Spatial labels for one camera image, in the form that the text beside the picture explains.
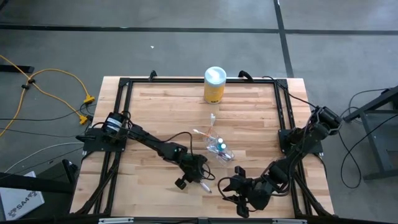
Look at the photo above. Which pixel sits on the black floor stand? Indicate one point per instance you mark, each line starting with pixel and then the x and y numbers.
pixel 56 174

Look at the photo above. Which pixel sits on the silver aluminium bracket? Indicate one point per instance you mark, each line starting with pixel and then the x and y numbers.
pixel 289 221
pixel 115 220

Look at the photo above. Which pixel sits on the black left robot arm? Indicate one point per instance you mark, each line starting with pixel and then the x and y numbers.
pixel 149 141

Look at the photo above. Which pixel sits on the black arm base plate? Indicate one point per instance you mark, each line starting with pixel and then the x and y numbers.
pixel 315 149
pixel 93 144

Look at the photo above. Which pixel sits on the white printed box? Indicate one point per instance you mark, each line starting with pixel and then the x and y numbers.
pixel 18 202

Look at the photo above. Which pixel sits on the clear acrylic organizer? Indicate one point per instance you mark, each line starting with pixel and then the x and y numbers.
pixel 228 160

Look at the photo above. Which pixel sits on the purple and white toothbrush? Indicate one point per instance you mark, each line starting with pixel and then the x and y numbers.
pixel 206 188
pixel 228 155

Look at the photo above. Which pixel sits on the black floor bar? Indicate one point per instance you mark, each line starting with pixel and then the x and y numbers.
pixel 15 68

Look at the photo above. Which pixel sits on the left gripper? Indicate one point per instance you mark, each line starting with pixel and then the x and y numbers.
pixel 194 166

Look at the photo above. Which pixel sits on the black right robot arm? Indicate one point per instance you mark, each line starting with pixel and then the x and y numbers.
pixel 298 146

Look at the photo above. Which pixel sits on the black side table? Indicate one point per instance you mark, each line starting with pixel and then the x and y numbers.
pixel 374 137

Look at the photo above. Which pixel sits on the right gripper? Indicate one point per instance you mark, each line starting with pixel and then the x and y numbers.
pixel 256 193

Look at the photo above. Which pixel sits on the yellow cylinder container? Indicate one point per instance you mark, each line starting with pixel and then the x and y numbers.
pixel 214 90

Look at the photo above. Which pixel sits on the black aluminium table frame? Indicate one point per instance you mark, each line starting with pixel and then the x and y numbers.
pixel 171 80

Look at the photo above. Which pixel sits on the teal liquid bottle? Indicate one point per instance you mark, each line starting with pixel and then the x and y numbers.
pixel 223 146

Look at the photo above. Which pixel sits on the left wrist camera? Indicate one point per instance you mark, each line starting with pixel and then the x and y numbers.
pixel 181 183

